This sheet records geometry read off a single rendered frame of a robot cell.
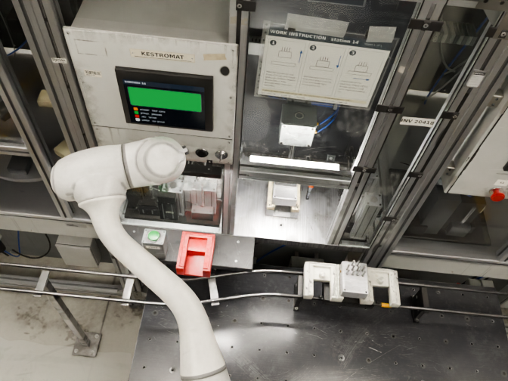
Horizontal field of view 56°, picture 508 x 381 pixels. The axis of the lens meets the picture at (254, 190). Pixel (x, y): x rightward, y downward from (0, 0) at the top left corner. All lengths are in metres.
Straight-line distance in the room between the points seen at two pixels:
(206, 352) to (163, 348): 0.93
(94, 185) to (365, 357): 1.35
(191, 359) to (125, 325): 1.71
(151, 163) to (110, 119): 0.47
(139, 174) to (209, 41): 0.37
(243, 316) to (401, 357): 0.65
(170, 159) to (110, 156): 0.14
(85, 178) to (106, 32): 0.37
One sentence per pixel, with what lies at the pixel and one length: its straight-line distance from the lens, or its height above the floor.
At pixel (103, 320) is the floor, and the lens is 2.79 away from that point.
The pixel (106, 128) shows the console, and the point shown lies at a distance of 1.49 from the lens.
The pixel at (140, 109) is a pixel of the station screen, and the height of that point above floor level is 1.60.
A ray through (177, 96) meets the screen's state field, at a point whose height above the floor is 1.67.
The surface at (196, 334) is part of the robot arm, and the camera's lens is 1.06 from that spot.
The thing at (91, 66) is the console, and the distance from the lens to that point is 1.33.
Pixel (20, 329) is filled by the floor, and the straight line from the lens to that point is 2.90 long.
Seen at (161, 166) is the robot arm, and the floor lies 1.77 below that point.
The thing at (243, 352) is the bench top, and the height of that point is 0.68.
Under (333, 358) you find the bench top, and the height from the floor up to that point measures 0.68.
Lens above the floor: 2.57
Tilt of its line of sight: 55 degrees down
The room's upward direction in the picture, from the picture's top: 7 degrees clockwise
